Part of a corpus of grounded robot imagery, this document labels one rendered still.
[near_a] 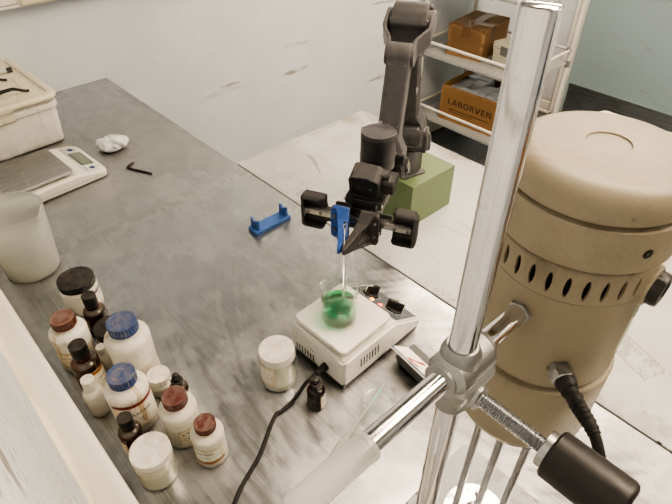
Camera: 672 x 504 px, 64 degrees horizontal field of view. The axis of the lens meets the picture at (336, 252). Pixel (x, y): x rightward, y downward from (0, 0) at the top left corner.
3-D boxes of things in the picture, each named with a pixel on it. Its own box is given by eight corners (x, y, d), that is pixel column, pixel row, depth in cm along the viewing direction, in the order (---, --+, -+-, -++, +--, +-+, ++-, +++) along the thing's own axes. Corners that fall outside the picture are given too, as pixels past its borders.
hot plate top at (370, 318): (342, 284, 99) (342, 281, 98) (392, 319, 92) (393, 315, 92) (293, 319, 92) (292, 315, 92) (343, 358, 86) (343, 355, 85)
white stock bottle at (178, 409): (161, 446, 83) (147, 408, 76) (176, 415, 87) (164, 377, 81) (196, 452, 82) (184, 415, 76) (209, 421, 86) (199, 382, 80)
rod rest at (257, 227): (282, 212, 129) (281, 200, 127) (291, 219, 127) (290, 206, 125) (248, 230, 124) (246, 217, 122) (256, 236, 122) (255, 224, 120)
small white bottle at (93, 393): (115, 406, 88) (101, 376, 83) (100, 420, 86) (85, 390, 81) (102, 398, 89) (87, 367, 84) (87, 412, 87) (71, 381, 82)
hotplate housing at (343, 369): (367, 293, 108) (368, 263, 103) (418, 328, 101) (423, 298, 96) (282, 355, 96) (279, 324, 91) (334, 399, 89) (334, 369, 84)
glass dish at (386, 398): (394, 418, 87) (395, 410, 85) (360, 415, 87) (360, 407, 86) (395, 389, 91) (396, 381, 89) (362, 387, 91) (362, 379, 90)
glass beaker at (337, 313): (324, 337, 89) (324, 300, 83) (316, 309, 93) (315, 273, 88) (366, 329, 90) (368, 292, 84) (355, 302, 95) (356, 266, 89)
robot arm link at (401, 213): (318, 199, 94) (317, 168, 90) (425, 220, 89) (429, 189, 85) (300, 226, 88) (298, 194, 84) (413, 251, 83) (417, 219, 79)
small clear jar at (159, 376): (179, 385, 91) (174, 369, 89) (164, 402, 89) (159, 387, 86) (161, 377, 93) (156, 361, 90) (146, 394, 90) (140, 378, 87)
